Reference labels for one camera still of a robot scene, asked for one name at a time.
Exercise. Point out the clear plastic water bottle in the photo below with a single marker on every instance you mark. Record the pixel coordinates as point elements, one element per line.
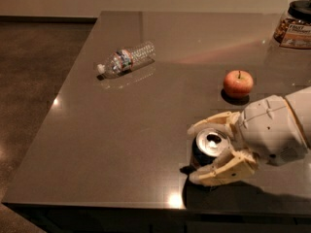
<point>127,60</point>

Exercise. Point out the blue pepsi soda can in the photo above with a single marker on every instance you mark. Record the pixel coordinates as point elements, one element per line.
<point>207,145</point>

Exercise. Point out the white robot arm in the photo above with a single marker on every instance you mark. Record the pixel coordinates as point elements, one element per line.
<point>300,103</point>

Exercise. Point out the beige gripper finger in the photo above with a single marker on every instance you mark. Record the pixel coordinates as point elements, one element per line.
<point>224,122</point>
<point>229,167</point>

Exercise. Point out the red apple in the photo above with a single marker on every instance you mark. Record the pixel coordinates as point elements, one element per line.
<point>238,84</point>

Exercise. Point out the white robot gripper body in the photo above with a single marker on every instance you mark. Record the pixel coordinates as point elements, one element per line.
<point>271,128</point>

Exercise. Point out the snack jar with black lid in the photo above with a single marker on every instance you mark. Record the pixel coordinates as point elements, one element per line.
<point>294,27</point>

